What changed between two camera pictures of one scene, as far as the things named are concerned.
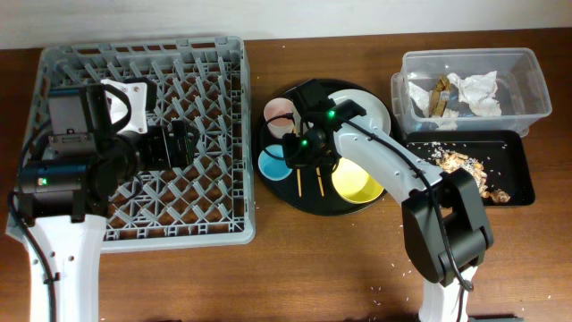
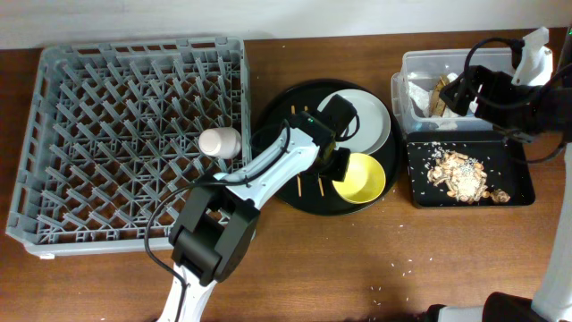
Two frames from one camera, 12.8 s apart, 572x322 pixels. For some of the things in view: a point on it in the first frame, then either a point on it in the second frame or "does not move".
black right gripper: [294, 158] -> [493, 83]
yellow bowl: [353, 183] does not move
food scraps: [451, 161] does not move
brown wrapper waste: [439, 97] does not move
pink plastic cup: [281, 117] -> [220, 141]
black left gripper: [165, 158] -> [340, 170]
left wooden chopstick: [295, 130] does not move
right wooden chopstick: [321, 185] does not move
